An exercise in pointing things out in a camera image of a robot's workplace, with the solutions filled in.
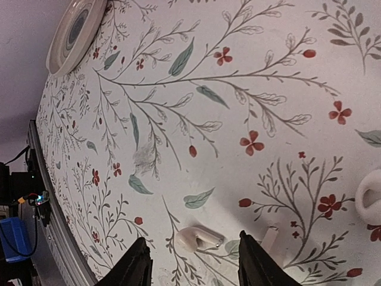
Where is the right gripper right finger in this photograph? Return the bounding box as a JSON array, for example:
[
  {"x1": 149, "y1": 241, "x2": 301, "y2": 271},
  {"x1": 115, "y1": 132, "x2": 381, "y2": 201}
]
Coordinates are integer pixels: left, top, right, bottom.
[{"x1": 238, "y1": 230, "x2": 301, "y2": 286}]

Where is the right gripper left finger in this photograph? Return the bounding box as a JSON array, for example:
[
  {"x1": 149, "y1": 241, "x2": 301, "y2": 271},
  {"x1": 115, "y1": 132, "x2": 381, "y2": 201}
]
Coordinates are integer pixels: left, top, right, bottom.
[{"x1": 101, "y1": 237, "x2": 153, "y2": 286}]

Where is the white stem earbud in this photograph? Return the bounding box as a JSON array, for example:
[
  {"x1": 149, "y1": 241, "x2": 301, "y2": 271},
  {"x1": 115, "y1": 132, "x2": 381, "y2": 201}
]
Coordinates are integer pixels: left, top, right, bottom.
[
  {"x1": 174, "y1": 226, "x2": 224, "y2": 253},
  {"x1": 261, "y1": 227, "x2": 279, "y2": 253}
]

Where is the blue storage bin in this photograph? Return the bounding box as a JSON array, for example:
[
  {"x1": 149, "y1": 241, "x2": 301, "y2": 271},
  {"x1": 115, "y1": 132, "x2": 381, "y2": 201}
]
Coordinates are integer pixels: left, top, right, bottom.
[{"x1": 1, "y1": 217, "x2": 32, "y2": 263}]

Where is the white ear-hook earbud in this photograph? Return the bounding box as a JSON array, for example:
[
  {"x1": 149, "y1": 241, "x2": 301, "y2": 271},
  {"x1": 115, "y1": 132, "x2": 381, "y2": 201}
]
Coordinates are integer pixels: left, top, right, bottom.
[{"x1": 355, "y1": 169, "x2": 380, "y2": 225}]

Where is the white spiral plate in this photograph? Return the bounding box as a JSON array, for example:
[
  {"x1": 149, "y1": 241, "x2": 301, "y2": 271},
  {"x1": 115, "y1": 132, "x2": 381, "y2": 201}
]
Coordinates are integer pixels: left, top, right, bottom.
[{"x1": 46, "y1": 0, "x2": 107, "y2": 77}]

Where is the front aluminium rail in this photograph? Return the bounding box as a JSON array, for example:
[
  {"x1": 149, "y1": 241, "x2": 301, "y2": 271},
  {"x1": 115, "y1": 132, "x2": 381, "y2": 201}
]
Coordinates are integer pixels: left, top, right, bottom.
[{"x1": 27, "y1": 120, "x2": 97, "y2": 285}]

